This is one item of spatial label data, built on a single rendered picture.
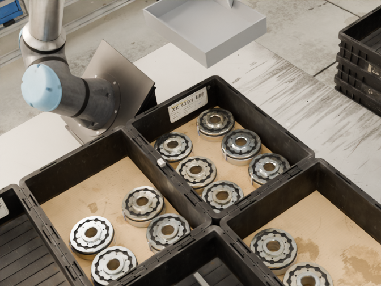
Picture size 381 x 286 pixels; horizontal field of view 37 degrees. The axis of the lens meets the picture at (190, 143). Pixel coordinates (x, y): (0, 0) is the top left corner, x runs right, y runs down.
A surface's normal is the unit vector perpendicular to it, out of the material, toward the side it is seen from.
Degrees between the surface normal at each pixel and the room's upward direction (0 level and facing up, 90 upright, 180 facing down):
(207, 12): 2
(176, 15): 2
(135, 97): 43
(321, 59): 0
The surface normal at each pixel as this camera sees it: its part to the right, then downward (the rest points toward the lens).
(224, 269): -0.10, -0.69
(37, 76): -0.57, -0.06
